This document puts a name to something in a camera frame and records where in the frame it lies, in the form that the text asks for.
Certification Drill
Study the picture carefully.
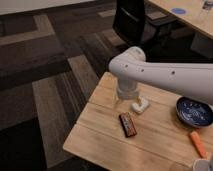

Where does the blue round disc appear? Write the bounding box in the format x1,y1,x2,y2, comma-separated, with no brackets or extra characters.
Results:
171,8,186,14

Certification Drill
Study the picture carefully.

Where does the blue ceramic bowl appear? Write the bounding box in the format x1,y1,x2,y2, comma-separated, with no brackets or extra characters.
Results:
176,97,213,128

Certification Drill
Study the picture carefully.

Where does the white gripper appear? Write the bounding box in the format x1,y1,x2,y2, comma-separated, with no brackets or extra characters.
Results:
114,79,143,108

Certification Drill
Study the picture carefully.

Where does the black office chair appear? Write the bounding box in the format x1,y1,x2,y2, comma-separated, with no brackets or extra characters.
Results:
113,0,175,49

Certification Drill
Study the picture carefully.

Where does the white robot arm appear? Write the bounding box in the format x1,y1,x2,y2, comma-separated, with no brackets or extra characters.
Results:
108,46,213,106

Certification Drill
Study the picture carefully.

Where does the white small box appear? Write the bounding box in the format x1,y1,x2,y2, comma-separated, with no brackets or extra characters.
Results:
131,97,149,114

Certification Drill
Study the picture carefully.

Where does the white cup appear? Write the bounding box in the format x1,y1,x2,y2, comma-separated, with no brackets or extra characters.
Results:
193,159,213,171

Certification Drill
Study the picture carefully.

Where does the wooden background desk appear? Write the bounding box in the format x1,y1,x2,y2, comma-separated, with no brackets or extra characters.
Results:
147,0,213,39

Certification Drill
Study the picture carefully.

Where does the brown snack bar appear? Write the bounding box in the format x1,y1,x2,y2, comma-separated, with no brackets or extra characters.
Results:
119,113,137,137

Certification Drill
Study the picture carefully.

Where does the orange pepper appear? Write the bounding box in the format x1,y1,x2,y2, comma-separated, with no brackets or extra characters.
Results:
189,131,207,159

